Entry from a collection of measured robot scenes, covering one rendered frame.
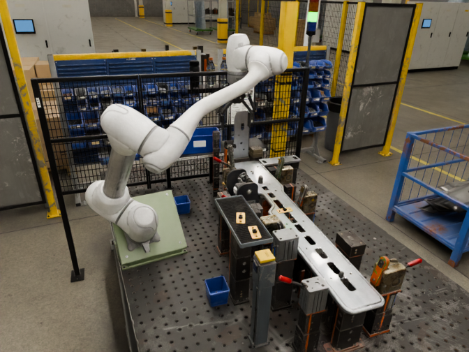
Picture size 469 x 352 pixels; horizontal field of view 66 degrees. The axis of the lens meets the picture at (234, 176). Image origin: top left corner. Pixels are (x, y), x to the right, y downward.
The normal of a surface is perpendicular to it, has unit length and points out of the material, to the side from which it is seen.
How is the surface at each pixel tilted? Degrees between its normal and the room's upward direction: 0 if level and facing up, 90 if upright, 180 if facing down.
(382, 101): 91
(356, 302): 0
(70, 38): 90
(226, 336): 0
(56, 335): 0
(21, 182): 89
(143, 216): 47
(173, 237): 42
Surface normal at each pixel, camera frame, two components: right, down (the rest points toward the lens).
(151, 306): 0.02, -0.90
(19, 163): 0.38, 0.48
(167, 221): 0.31, -0.39
